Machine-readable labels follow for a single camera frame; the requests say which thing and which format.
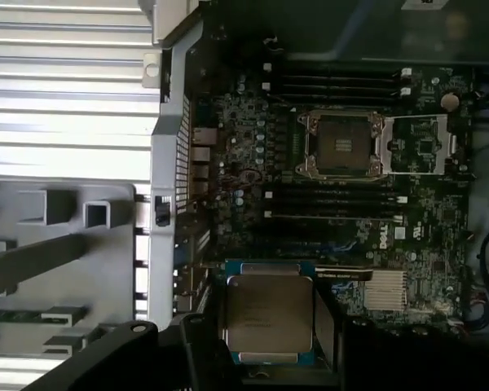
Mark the CPU socket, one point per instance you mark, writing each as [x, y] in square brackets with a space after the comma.
[342, 144]

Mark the silver finned heatsink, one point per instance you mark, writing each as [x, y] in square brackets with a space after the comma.
[385, 291]

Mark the grey plastic parts rack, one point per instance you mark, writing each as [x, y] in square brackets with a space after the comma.
[65, 252]

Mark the green RAM stick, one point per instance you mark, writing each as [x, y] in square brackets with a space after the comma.
[12, 315]

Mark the green motherboard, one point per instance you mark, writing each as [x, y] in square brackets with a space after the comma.
[432, 228]

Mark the silver coin battery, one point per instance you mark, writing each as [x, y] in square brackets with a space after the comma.
[450, 101]

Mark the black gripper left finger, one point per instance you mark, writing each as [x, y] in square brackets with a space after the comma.
[118, 358]

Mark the dark grey PC case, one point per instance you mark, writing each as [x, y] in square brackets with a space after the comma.
[163, 163]

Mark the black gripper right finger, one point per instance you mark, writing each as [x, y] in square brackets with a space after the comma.
[391, 358]

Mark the CPU with silver top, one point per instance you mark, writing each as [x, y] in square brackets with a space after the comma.
[269, 309]

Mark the black case latch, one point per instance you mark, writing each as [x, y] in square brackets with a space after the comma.
[163, 211]

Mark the black graphics card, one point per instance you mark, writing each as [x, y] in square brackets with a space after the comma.
[342, 275]

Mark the black RAM slot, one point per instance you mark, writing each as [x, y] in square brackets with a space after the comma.
[334, 216]
[334, 207]
[334, 189]
[342, 101]
[334, 198]
[342, 84]
[342, 75]
[342, 93]

